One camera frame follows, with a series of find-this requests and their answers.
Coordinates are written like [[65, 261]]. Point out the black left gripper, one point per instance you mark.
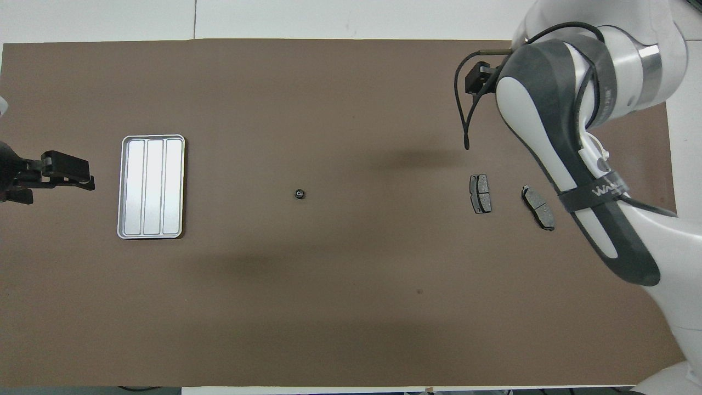
[[13, 170]]

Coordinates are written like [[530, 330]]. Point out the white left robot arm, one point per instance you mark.
[[2, 107]]

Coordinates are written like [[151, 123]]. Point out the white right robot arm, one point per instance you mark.
[[548, 126]]

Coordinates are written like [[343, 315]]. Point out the silver metal tray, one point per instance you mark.
[[151, 186]]

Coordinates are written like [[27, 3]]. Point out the dark grey rectangular brake pad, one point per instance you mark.
[[480, 193]]

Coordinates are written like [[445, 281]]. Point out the dark grey curved brake pad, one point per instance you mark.
[[538, 207]]

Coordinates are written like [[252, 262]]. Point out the brown table mat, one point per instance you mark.
[[307, 274]]

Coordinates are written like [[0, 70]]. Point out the white curved plastic bracket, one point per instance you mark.
[[606, 155]]

